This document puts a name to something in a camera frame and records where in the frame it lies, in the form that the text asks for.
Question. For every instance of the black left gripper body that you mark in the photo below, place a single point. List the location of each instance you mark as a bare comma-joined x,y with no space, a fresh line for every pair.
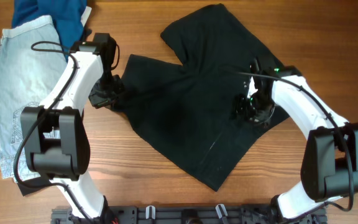
108,89

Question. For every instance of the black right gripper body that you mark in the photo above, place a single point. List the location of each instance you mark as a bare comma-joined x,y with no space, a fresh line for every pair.
243,109

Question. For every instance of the black shorts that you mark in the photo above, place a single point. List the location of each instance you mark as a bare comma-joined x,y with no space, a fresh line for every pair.
184,110

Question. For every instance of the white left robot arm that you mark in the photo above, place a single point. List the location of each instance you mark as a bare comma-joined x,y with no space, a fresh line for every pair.
55,150

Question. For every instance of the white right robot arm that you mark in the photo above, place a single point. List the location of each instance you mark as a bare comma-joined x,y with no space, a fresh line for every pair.
329,171

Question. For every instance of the light blue denim shorts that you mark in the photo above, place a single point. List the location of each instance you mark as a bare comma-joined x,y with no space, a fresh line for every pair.
30,66

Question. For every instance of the blue garment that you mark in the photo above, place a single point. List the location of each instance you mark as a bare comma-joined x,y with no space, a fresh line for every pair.
67,16

